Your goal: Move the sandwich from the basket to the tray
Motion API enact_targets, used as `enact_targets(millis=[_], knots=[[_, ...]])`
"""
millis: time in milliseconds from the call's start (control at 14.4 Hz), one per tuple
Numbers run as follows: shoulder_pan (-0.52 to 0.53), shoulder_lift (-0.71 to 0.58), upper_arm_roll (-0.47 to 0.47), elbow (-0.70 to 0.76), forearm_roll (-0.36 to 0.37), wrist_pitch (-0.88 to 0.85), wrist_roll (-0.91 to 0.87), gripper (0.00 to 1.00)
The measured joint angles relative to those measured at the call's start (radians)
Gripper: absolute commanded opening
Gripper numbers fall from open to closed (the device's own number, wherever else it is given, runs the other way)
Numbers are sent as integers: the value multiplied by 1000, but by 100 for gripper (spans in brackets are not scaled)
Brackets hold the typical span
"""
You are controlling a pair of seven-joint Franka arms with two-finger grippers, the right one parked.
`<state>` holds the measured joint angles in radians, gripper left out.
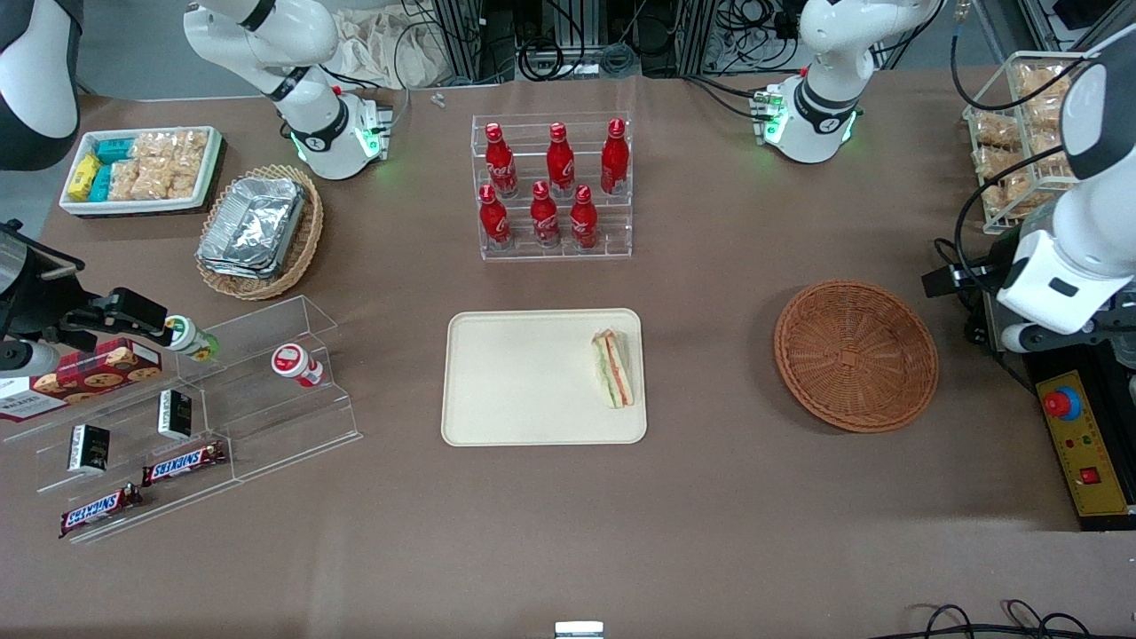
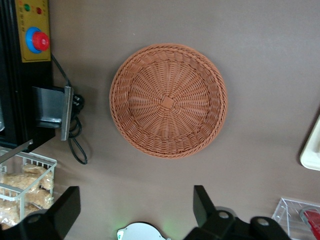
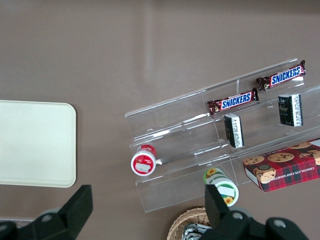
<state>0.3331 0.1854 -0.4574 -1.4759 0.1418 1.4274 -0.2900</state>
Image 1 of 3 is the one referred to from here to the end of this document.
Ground small black box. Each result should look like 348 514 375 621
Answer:
158 389 193 441
67 424 111 474

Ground aluminium foil container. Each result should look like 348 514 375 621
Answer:
197 176 308 281

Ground white wire rack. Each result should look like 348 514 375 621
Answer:
965 51 1091 236

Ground clear acrylic stepped shelf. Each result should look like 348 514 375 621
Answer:
0 296 363 544

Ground small green cap bottle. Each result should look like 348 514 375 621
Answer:
164 315 220 363

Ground red cola bottle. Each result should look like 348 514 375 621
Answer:
479 185 513 249
570 185 599 249
485 122 519 198
546 122 576 198
530 181 561 248
600 118 630 196

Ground Snickers chocolate bar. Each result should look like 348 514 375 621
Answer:
142 441 228 487
59 484 144 540

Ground beige plastic tray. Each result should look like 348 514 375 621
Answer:
442 308 648 447

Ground black floor cables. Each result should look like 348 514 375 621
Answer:
887 599 1094 639

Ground oval wicker basket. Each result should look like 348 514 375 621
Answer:
195 164 325 301

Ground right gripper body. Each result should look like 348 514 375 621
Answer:
0 222 85 307

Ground black sealing machine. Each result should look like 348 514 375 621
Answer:
1007 333 1136 533

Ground white cloth bag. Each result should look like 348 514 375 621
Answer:
335 7 445 90

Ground red emergency stop button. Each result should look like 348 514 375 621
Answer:
1042 387 1085 423

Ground small red cap bottle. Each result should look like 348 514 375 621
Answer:
271 343 326 389

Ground round brown wicker basket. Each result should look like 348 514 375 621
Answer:
774 280 940 434

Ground yellow snack pack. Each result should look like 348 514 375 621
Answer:
68 153 101 201

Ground red cookie box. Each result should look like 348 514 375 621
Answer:
0 339 165 423

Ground triangle sandwich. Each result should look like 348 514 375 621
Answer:
591 327 636 410

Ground white plastic bin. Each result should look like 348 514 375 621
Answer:
59 126 223 218

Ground clear acrylic bottle rack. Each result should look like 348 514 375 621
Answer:
470 111 634 261

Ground black power cable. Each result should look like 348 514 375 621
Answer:
932 238 1039 396

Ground rice cracker snack pack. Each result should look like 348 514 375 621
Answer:
974 114 1023 154
990 177 1059 220
1016 62 1071 113
976 151 1023 193
108 160 174 202
131 131 177 165
173 130 210 201

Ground yellow control panel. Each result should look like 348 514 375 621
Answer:
1035 370 1134 518

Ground aluminium frame profile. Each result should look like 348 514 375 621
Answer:
441 0 485 85

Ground black box with metal plate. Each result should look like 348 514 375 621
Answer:
976 297 1009 352

